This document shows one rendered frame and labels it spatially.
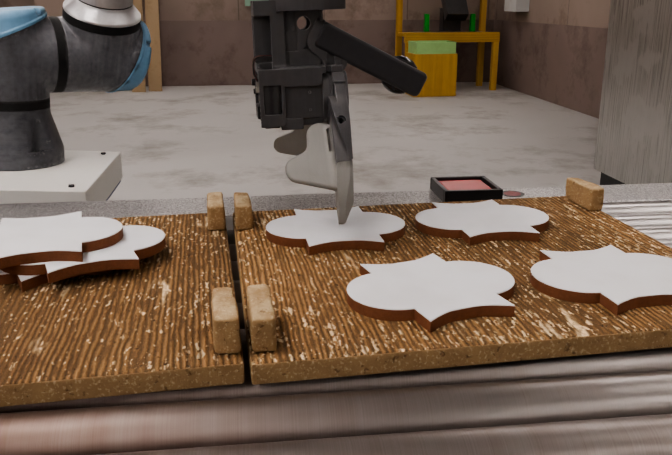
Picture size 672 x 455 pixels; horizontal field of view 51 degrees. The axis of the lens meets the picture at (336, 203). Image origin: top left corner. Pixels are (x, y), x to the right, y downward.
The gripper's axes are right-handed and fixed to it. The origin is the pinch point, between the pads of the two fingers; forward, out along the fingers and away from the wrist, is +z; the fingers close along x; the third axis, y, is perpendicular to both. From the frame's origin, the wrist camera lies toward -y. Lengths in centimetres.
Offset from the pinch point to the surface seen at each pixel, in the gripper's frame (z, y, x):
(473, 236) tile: 2.7, -12.3, 5.7
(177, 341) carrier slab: 2.8, 15.0, 21.3
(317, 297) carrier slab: 3.1, 4.3, 15.5
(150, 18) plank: 0, 87, -925
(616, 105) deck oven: 49, -229, -326
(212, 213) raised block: 0.9, 12.3, -2.9
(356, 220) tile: 2.3, -2.2, -0.9
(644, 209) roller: 6.6, -40.0, -8.8
